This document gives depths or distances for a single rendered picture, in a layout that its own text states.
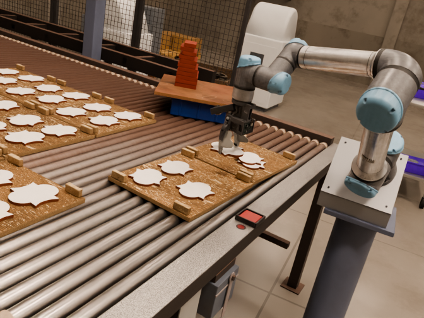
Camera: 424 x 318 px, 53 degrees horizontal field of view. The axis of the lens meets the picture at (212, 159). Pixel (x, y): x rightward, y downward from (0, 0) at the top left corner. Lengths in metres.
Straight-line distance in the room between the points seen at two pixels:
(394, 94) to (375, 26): 11.40
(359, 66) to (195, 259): 0.73
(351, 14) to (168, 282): 11.88
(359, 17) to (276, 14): 6.09
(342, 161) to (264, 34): 5.03
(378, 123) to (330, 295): 0.97
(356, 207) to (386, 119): 0.61
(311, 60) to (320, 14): 11.35
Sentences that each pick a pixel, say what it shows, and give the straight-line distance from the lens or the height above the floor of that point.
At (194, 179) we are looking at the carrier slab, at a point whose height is 0.94.
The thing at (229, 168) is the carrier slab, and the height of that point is 0.94.
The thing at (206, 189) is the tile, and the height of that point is 0.95.
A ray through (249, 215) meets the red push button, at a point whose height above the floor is 0.93.
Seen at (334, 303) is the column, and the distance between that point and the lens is 2.01.
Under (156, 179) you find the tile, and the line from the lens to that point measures 1.49.
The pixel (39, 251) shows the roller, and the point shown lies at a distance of 1.16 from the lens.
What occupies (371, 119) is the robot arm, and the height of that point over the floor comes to 1.34.
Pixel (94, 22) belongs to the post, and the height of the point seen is 1.21.
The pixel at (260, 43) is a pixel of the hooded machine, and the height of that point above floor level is 0.99.
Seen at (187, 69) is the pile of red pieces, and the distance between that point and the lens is 2.47.
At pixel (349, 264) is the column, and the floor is 0.65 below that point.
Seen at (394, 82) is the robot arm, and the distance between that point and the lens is 1.23.
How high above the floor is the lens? 1.57
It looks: 21 degrees down
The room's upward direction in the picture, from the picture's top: 11 degrees clockwise
